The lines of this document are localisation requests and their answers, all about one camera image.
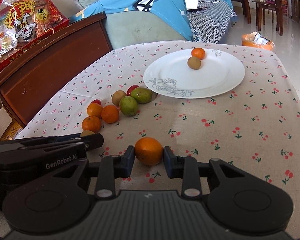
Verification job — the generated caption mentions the large orange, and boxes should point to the large orange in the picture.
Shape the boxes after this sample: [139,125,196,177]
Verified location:
[134,137,164,166]
[191,47,206,60]

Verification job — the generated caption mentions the small orange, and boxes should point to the small orange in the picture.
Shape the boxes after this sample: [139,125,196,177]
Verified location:
[101,105,120,124]
[82,116,101,133]
[87,103,103,119]

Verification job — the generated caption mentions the green round fruit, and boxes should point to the green round fruit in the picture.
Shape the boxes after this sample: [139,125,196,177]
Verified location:
[119,96,139,116]

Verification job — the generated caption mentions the brown kiwi back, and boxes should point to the brown kiwi back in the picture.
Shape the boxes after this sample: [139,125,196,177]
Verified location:
[111,90,127,106]

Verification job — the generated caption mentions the brown kiwi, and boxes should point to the brown kiwi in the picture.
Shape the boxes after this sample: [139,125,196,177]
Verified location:
[111,90,127,106]
[187,56,201,70]

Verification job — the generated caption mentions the green fruit from plate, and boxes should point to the green fruit from plate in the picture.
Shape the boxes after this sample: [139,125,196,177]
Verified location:
[130,87,153,104]

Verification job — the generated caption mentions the white plate with flower drawing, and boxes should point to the white plate with flower drawing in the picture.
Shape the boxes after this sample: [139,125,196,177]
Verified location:
[143,49,245,99]

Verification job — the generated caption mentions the brown kiwi front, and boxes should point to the brown kiwi front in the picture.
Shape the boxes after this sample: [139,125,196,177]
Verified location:
[187,56,201,70]

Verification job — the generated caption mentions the shiny golden kiwi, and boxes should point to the shiny golden kiwi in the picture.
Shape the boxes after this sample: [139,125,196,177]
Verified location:
[80,130,95,137]

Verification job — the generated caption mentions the cardboard box on floor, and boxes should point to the cardboard box on floor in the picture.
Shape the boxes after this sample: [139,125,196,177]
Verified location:
[0,102,23,141]

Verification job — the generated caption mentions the cherry print tablecloth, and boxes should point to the cherry print tablecloth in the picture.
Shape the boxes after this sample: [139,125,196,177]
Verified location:
[19,41,300,238]

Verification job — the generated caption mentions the dark wooden side cabinet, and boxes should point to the dark wooden side cabinet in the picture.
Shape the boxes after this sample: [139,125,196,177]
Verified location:
[0,12,112,127]

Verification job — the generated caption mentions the green sofa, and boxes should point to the green sofa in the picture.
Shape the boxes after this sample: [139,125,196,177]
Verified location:
[103,11,186,49]

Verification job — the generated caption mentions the orange waste bin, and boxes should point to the orange waste bin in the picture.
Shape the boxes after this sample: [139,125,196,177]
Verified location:
[241,31,275,51]

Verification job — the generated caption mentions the houndstooth sofa cover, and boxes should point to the houndstooth sofa cover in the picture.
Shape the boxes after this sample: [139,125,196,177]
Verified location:
[187,0,237,43]

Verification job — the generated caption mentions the red snack gift bag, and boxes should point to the red snack gift bag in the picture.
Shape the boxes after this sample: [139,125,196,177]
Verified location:
[0,0,69,72]

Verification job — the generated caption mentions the white paper on sofa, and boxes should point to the white paper on sofa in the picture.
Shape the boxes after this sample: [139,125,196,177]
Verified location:
[185,0,198,10]

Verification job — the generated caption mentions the blue blanket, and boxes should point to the blue blanket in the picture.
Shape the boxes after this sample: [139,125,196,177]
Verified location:
[69,0,192,41]

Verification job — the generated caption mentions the dark wooden chair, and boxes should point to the dark wooden chair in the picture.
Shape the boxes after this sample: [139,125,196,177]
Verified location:
[255,0,283,36]

